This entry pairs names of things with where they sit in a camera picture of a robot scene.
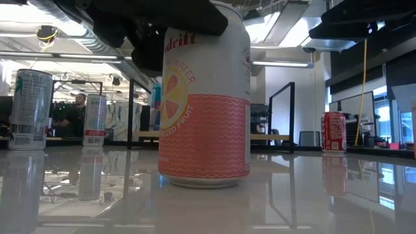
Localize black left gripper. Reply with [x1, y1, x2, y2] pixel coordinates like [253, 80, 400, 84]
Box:
[84, 0, 229, 78]

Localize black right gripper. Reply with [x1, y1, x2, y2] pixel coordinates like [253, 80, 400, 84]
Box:
[308, 0, 416, 42]

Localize blue silver Red Bull can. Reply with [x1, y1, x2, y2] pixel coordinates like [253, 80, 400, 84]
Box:
[149, 83, 163, 131]

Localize white pink Spindrift can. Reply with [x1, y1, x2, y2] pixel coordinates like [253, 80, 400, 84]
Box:
[158, 0, 252, 189]

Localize red Coca-Cola can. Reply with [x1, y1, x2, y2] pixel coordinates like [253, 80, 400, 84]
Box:
[320, 111, 348, 153]

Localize white Celsius can black lid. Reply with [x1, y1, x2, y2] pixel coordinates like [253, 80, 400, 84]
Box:
[8, 68, 53, 151]
[83, 94, 108, 147]

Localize long ceiling light tube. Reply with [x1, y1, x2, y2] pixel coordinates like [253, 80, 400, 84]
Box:
[252, 60, 315, 69]
[0, 51, 133, 63]

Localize background computer monitor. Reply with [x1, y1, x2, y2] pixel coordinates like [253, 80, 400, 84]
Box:
[328, 91, 377, 139]

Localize black pegboard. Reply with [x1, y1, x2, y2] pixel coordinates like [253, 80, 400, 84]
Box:
[344, 120, 359, 146]

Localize black machine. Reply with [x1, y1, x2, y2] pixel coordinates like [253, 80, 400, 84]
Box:
[250, 103, 270, 135]

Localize grey waste bin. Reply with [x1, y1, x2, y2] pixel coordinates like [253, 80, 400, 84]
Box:
[298, 131, 321, 147]

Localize person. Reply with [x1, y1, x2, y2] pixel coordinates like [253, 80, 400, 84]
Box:
[51, 92, 88, 138]

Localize yellow hanging cable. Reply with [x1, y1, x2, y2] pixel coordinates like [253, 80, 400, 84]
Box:
[355, 38, 368, 146]

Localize silver ceiling duct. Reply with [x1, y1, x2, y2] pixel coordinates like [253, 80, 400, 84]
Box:
[27, 0, 157, 88]

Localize yellow cable reel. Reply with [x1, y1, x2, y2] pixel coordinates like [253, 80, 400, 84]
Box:
[35, 25, 59, 45]

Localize wooden shelf black metal frame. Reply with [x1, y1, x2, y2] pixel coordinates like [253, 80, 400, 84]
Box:
[127, 77, 296, 154]

